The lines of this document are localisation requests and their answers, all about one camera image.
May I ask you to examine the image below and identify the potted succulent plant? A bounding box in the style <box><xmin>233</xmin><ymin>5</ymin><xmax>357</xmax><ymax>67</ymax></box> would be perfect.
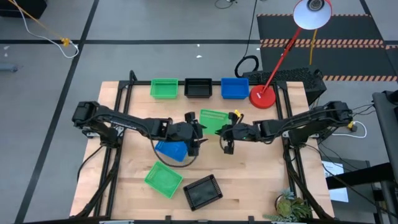
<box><xmin>262</xmin><ymin>188</ymin><xmax>313</xmax><ymax>223</ymax></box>

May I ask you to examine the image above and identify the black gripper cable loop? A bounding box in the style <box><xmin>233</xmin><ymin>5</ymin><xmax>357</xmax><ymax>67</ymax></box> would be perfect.
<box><xmin>150</xmin><ymin>133</ymin><xmax>200</xmax><ymax>169</ymax></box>

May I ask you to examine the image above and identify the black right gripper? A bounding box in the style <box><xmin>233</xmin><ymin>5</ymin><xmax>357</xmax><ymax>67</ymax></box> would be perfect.
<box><xmin>215</xmin><ymin>111</ymin><xmax>261</xmax><ymax>155</ymax></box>

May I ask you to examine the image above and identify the white power cable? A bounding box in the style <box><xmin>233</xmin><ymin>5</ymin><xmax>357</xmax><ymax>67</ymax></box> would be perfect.
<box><xmin>331</xmin><ymin>120</ymin><xmax>368</xmax><ymax>139</ymax></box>

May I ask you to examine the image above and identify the black equipment stand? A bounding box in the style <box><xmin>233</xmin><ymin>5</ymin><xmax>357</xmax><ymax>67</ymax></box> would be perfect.
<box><xmin>372</xmin><ymin>89</ymin><xmax>398</xmax><ymax>224</ymax></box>

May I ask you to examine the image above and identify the white floor cable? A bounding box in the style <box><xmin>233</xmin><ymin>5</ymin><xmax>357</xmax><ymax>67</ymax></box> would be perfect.
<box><xmin>12</xmin><ymin>0</ymin><xmax>80</xmax><ymax>59</ymax></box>

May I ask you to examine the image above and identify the thin black cable loop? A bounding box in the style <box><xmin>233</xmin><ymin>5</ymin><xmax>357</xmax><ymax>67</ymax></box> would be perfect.
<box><xmin>214</xmin><ymin>0</ymin><xmax>237</xmax><ymax>9</ymax></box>

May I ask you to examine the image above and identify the yellow floor cable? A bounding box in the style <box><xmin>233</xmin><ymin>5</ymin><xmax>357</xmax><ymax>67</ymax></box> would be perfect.
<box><xmin>7</xmin><ymin>0</ymin><xmax>71</xmax><ymax>47</ymax></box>

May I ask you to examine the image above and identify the black box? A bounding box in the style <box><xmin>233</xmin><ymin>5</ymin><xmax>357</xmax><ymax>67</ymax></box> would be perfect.
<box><xmin>0</xmin><ymin>0</ymin><xmax>48</xmax><ymax>19</ymax></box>

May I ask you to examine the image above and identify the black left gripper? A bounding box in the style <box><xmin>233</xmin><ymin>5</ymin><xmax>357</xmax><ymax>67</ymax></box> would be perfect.
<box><xmin>170</xmin><ymin>111</ymin><xmax>208</xmax><ymax>157</ymax></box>

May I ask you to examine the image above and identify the black arm base cable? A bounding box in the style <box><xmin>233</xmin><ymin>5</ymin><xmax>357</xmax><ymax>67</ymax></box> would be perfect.
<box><xmin>76</xmin><ymin>145</ymin><xmax>105</xmax><ymax>183</ymax></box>

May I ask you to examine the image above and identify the grey metal foot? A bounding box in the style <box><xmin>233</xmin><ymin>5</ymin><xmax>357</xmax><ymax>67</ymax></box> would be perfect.
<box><xmin>0</xmin><ymin>63</ymin><xmax>19</xmax><ymax>73</ymax></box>

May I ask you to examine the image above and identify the black hazard-striped floor mat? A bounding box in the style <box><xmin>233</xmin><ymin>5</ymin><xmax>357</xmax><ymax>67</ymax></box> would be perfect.
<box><xmin>256</xmin><ymin>13</ymin><xmax>398</xmax><ymax>82</ymax></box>

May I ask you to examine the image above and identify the yellow cable on mat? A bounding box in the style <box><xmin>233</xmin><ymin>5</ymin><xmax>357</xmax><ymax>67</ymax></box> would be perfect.
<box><xmin>309</xmin><ymin>29</ymin><xmax>318</xmax><ymax>65</ymax></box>

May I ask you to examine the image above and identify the green plastic basket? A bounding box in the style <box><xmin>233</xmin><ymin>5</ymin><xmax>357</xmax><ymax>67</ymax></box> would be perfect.
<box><xmin>198</xmin><ymin>108</ymin><xmax>231</xmax><ymax>136</ymax></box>
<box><xmin>144</xmin><ymin>161</ymin><xmax>184</xmax><ymax>199</ymax></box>
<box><xmin>150</xmin><ymin>78</ymin><xmax>179</xmax><ymax>100</ymax></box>

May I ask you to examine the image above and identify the coiled black cable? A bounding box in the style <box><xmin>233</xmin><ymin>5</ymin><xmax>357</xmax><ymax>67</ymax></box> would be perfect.
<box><xmin>234</xmin><ymin>0</ymin><xmax>259</xmax><ymax>78</ymax></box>

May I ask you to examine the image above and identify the black aluminium table frame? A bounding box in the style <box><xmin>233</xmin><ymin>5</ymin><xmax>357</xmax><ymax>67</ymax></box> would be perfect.
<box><xmin>74</xmin><ymin>70</ymin><xmax>333</xmax><ymax>223</ymax></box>

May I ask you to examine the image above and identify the red desk lamp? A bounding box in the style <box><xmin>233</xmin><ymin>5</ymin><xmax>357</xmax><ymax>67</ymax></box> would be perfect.
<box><xmin>248</xmin><ymin>0</ymin><xmax>333</xmax><ymax>110</ymax></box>

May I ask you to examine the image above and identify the black crossbeam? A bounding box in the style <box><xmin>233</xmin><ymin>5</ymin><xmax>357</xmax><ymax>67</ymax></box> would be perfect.
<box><xmin>325</xmin><ymin>161</ymin><xmax>398</xmax><ymax>190</ymax></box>

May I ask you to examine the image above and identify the white paper sheet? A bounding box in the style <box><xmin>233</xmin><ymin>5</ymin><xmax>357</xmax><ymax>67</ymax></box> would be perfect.
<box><xmin>322</xmin><ymin>160</ymin><xmax>349</xmax><ymax>203</ymax></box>

